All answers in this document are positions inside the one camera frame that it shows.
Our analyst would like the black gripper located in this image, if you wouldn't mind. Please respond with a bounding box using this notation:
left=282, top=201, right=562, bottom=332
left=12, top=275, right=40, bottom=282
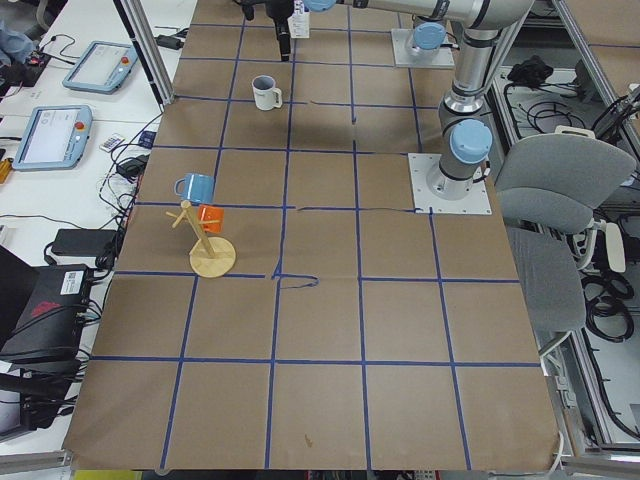
left=265, top=0, right=294, bottom=62

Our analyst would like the blue white milk carton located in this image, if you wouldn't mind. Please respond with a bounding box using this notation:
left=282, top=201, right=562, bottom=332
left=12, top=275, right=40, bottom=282
left=289, top=0, right=310, bottom=39

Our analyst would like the white ribbed mug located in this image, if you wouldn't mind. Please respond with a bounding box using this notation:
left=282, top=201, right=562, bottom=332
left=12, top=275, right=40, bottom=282
left=251, top=75, right=283, bottom=111

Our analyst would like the black power adapter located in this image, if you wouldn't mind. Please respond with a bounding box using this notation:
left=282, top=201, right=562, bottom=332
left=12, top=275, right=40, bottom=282
left=155, top=35, right=184, bottom=50

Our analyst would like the upper teach pendant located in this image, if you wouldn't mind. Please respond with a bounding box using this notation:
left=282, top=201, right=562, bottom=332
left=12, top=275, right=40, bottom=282
left=62, top=41, right=138, bottom=94

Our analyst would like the teach pendant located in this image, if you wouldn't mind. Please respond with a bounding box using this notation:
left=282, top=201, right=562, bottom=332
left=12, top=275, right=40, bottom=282
left=62, top=41, right=138, bottom=94
left=12, top=105, right=93, bottom=171

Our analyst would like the blue mug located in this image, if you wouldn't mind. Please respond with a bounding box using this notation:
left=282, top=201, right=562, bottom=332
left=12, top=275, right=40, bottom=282
left=174, top=173, right=215, bottom=205

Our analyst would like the orange mug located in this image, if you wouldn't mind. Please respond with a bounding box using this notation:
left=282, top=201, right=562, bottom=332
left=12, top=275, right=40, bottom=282
left=197, top=204, right=224, bottom=234

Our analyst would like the small remote control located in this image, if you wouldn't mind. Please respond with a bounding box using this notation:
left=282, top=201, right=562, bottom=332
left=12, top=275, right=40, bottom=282
left=99, top=133, right=126, bottom=153

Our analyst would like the wooden mug tree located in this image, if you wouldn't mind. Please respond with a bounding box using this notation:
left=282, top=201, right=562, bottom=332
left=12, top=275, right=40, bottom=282
left=166, top=200, right=236, bottom=278

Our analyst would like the lower teach pendant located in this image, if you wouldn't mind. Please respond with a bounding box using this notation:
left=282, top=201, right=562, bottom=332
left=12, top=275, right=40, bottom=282
left=12, top=105, right=93, bottom=171

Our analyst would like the black power brick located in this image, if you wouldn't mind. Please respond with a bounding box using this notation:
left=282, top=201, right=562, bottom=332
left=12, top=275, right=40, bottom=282
left=51, top=229, right=116, bottom=257

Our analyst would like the grey office chair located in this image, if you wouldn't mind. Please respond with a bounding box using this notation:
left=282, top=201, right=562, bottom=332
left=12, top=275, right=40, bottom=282
left=495, top=127, right=637, bottom=356

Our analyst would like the black electronics box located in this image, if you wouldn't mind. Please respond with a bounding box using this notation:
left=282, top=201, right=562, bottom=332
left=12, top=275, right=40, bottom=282
left=1, top=262, right=91, bottom=365

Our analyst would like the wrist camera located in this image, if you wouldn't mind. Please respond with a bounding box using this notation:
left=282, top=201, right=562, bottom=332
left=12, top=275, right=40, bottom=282
left=239, top=0, right=255, bottom=21

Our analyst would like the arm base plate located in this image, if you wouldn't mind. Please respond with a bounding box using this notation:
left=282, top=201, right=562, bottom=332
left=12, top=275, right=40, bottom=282
left=391, top=23, right=454, bottom=70
left=408, top=153, right=492, bottom=215

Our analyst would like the aluminium frame post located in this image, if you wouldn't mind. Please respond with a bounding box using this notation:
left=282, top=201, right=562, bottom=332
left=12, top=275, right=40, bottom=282
left=113, top=0, right=174, bottom=107

